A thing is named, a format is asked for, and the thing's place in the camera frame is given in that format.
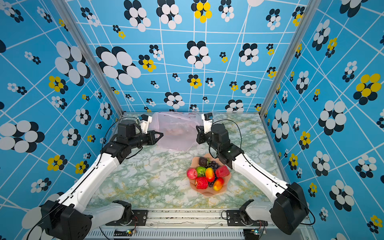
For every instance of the red yellow peach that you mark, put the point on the red yellow peach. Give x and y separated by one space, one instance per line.
218 184

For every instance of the aluminium corner post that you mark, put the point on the aluminium corner post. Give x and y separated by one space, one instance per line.
78 36
288 57

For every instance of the red orange mango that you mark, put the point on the red orange mango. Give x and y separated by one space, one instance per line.
210 175

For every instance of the right green circuit board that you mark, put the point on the right green circuit board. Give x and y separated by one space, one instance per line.
252 234

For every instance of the pink red apple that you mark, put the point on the pink red apple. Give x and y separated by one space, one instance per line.
192 174

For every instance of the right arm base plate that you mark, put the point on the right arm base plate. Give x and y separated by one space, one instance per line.
234 220

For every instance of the left aluminium corner post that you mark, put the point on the left aluminium corner post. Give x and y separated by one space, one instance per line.
78 36

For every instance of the right aluminium corner post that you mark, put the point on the right aluminium corner post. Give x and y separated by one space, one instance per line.
288 57

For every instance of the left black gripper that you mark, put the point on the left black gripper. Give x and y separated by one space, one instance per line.
152 140

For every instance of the green apple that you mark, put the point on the green apple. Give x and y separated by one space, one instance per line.
201 171

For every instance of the red pomegranate fruit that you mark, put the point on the red pomegranate fruit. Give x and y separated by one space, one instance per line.
222 172

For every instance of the left green circuit board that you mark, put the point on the left green circuit board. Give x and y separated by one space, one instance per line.
124 233

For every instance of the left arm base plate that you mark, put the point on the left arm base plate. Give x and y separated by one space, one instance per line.
139 218

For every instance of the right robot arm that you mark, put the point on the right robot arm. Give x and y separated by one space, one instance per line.
288 206

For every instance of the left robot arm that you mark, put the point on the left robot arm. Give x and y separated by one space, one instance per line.
66 218

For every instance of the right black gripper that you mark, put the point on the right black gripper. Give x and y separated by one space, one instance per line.
202 135

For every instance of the pink plastic bag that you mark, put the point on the pink plastic bag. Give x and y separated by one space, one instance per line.
179 129

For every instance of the dark mangosteen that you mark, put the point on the dark mangosteen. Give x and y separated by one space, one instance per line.
204 162

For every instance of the aluminium front rail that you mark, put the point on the aluminium front rail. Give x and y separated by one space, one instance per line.
184 225

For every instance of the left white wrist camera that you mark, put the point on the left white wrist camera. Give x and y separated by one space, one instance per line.
145 120

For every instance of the purple grape bunch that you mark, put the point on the purple grape bunch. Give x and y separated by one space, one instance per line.
213 165

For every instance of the green circuit board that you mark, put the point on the green circuit board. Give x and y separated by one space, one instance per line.
252 234
124 233

